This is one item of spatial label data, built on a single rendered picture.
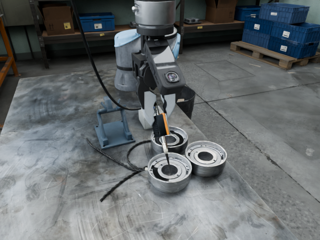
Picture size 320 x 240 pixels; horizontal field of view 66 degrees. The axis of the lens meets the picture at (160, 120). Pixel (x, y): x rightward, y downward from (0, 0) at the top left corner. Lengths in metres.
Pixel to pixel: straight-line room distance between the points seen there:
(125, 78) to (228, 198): 0.66
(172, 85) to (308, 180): 1.70
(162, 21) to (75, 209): 0.42
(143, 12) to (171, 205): 0.39
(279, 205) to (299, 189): 0.22
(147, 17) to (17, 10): 3.88
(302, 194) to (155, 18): 1.63
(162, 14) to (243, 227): 0.43
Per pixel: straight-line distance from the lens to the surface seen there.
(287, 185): 1.93
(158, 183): 0.57
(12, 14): 4.31
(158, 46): 0.48
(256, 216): 0.59
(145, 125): 0.79
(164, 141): 0.55
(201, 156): 0.68
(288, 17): 4.28
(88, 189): 0.62
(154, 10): 0.46
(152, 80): 0.49
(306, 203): 1.86
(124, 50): 1.02
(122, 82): 1.07
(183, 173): 0.60
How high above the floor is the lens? 1.24
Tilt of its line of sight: 31 degrees down
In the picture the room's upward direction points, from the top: straight up
